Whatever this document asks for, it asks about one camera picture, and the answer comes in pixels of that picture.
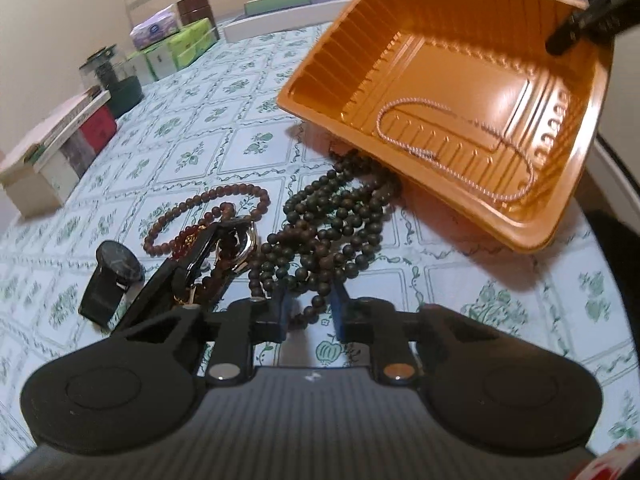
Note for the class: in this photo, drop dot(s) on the clear jar black lid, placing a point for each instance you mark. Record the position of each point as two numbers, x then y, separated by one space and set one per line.
102 65

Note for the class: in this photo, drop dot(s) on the floral bed mat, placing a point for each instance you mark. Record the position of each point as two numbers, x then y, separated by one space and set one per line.
200 110

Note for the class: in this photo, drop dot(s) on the red box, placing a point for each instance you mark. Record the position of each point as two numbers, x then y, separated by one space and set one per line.
97 130

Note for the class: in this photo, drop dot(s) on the orange plastic tray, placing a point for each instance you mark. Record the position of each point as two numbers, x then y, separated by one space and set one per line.
450 75

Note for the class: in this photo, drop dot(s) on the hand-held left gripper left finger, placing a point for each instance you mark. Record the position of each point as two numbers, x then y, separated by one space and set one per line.
285 312

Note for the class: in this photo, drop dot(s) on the green pillow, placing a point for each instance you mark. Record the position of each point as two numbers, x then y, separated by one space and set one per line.
277 2

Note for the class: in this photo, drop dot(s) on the dark green round tin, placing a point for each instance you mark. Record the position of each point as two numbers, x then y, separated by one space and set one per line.
125 97

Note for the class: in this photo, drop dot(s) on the red white object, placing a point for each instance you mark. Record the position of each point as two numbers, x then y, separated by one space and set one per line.
610 465

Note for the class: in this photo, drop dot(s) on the white cardboard box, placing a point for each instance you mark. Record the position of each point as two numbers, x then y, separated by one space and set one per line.
45 180

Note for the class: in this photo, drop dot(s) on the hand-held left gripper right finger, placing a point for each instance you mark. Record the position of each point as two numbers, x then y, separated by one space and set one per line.
340 312

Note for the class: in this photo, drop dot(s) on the purple tissue pack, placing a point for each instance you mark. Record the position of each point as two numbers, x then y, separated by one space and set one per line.
155 27

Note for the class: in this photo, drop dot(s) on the brown box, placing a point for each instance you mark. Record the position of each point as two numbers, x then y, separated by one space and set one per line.
195 7

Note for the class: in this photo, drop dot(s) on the pale green tissue pack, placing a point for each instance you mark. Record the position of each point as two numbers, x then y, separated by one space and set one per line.
150 62

